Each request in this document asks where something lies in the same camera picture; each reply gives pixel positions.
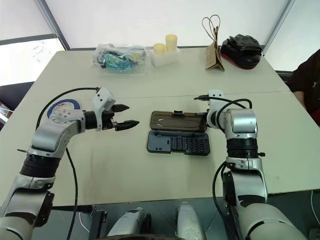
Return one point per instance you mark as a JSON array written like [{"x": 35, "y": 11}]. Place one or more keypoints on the silver robot leg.
[
  {"x": 131, "y": 221},
  {"x": 190, "y": 221}
]

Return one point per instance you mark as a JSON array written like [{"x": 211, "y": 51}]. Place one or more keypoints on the tall yellow cylinder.
[{"x": 171, "y": 42}]

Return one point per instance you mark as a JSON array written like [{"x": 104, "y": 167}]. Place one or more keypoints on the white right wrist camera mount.
[{"x": 216, "y": 95}]

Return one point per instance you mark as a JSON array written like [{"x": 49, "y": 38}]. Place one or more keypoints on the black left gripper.
[{"x": 108, "y": 121}]

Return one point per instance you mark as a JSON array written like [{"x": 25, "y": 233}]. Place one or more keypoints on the clear plastic bag with parts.
[{"x": 117, "y": 60}]

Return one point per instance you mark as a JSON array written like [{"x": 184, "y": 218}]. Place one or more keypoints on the black and red pouch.
[{"x": 243, "y": 51}]

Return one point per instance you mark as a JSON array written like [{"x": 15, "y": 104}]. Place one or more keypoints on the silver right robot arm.
[{"x": 242, "y": 122}]

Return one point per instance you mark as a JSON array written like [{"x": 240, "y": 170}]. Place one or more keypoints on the person in black shirt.
[{"x": 308, "y": 82}]

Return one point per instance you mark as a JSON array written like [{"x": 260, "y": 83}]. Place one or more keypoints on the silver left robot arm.
[{"x": 45, "y": 137}]

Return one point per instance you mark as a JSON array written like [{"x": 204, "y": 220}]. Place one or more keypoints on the black screwdriver bit case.
[{"x": 177, "y": 140}]

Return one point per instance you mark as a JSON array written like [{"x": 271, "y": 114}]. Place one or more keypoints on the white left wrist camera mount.
[{"x": 102, "y": 100}]

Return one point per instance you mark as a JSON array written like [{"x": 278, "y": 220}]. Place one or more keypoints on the brown paper bag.
[{"x": 213, "y": 56}]

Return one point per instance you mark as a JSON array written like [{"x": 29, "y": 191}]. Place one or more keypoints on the blue tape roll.
[{"x": 75, "y": 103}]

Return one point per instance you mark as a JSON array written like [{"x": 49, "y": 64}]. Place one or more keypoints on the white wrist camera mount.
[
  {"x": 216, "y": 95},
  {"x": 102, "y": 100}
]

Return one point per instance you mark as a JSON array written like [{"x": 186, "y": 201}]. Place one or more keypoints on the short yellow cylinder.
[{"x": 159, "y": 49}]

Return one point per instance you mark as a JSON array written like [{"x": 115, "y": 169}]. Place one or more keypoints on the black bracket under table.
[{"x": 100, "y": 223}]

